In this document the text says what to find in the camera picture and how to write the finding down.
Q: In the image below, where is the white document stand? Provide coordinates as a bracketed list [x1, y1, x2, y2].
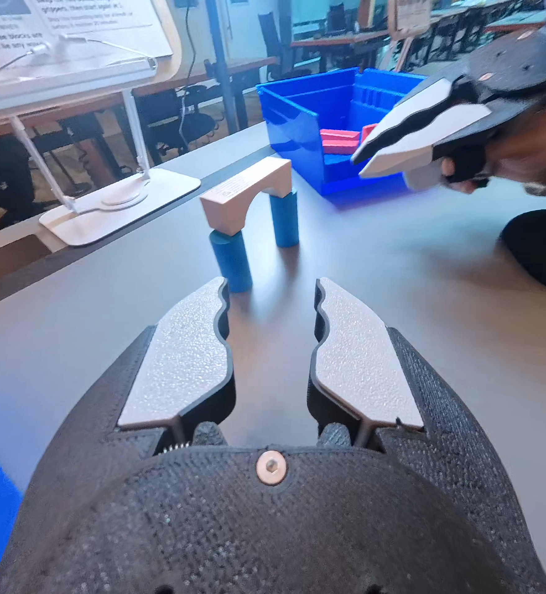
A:
[0, 0, 202, 247]

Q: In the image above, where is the black cable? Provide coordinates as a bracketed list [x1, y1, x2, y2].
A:
[175, 0, 197, 121]

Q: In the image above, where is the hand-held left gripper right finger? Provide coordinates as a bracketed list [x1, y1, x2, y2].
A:
[307, 277, 425, 448]

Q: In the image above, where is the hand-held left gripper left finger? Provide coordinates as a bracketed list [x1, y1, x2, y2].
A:
[116, 277, 236, 446]

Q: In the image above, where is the black metal post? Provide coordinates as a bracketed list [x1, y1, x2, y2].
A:
[205, 0, 249, 131]

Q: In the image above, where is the wooden easel stand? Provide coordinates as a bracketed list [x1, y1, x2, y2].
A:
[387, 0, 434, 70]

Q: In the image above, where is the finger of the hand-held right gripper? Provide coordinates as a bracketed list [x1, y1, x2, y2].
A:
[350, 77, 454, 164]
[358, 103, 493, 192]

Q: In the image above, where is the black office chair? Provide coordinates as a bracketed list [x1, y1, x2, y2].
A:
[258, 11, 294, 80]
[134, 85, 218, 156]

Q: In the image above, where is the row of desks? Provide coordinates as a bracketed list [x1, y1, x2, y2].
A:
[291, 0, 546, 63]

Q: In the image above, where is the black bag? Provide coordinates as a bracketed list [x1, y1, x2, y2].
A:
[0, 135, 37, 228]

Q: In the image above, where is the printed instruction sheet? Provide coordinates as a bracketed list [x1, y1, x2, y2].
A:
[0, 0, 174, 75]

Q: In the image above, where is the natural wooden arch block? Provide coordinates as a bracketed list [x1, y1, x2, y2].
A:
[200, 157, 293, 236]

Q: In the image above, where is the blue wooden cylinder block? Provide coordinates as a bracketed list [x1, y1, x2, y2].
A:
[269, 189, 300, 248]
[209, 229, 253, 294]

